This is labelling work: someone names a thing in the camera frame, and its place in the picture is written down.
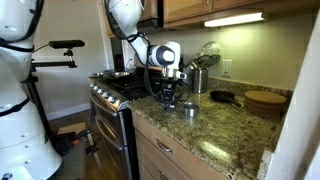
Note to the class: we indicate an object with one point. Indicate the white wall outlet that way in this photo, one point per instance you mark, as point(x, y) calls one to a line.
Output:
point(226, 67)

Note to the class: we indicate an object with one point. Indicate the silver drawer handle lower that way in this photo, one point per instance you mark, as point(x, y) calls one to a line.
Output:
point(162, 176)

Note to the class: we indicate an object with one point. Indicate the silver drawer handle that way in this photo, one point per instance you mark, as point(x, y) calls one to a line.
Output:
point(164, 147)
point(162, 176)

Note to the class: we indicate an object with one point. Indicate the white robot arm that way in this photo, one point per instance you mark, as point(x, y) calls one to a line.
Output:
point(123, 17)

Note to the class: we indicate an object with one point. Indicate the medium steel measuring cup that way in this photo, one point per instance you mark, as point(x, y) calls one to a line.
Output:
point(191, 109)

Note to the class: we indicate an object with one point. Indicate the rear perforated steel utensil holder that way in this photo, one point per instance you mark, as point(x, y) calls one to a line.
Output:
point(200, 81)

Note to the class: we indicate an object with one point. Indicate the stainless gas stove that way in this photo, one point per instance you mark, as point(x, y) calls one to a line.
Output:
point(109, 104)

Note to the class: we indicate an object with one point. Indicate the silver drawer handle upper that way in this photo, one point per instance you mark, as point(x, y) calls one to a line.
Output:
point(164, 147)

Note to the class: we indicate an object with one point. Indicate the under-cabinet light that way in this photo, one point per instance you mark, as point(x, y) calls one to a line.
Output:
point(237, 19)

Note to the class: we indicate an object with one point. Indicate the black cast iron skillet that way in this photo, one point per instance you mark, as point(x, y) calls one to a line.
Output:
point(223, 96)

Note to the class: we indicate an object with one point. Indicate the wooden upper cabinets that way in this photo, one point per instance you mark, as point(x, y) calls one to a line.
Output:
point(190, 14)

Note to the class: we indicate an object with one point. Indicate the steel pan on stove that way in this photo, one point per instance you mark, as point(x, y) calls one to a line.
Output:
point(110, 74)

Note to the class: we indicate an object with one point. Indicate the black camera on tripod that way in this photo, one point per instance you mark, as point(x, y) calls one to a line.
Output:
point(68, 45)

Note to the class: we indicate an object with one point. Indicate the round wooden board stack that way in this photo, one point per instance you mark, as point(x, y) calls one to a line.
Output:
point(265, 103)

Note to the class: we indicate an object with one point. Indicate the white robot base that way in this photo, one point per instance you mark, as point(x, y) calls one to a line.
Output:
point(25, 152)

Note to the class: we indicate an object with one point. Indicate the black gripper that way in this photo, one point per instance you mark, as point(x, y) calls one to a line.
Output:
point(169, 93)

